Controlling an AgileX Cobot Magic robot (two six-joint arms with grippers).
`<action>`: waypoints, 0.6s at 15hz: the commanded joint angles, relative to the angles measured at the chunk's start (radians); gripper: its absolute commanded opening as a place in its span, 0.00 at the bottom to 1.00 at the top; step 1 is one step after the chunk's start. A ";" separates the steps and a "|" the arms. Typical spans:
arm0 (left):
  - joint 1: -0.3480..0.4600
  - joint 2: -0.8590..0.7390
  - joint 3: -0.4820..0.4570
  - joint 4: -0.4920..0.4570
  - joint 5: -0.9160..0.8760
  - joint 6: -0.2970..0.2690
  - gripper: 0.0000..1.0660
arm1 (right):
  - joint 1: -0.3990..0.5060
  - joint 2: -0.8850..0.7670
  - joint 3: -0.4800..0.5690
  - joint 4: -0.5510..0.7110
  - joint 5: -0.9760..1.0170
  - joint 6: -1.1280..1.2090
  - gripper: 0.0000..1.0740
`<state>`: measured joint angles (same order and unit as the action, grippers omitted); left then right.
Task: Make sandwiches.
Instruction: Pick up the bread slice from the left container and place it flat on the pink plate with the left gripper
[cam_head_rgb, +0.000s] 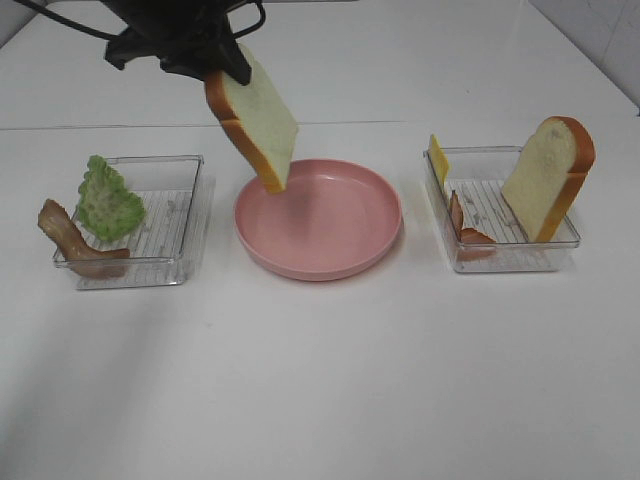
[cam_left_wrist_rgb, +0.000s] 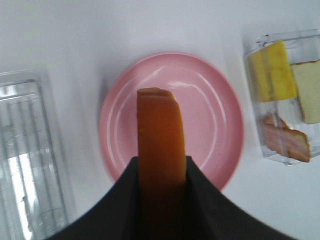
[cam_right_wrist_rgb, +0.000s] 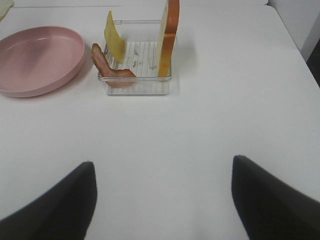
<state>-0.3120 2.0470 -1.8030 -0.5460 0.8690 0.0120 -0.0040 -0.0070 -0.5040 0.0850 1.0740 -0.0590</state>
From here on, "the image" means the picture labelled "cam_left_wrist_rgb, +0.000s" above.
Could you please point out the yellow cheese slice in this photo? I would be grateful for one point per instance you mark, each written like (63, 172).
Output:
(273, 74)

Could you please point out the bread slice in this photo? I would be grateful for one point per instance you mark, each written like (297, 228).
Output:
(307, 78)
(161, 165)

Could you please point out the right clear plastic tray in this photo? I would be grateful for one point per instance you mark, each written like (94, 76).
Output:
(301, 46)

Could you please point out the pink round plate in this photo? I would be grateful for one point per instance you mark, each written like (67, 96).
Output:
(211, 114)

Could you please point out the pink bacon strip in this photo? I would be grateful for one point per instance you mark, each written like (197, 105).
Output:
(278, 137)

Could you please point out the clear plastic tray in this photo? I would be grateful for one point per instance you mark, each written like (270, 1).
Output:
(36, 199)
(301, 46)

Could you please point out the left clear plastic tray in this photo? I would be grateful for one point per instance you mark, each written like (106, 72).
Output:
(36, 199)

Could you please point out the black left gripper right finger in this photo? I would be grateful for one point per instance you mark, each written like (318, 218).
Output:
(264, 201)

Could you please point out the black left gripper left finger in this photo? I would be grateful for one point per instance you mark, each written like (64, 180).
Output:
(116, 216)

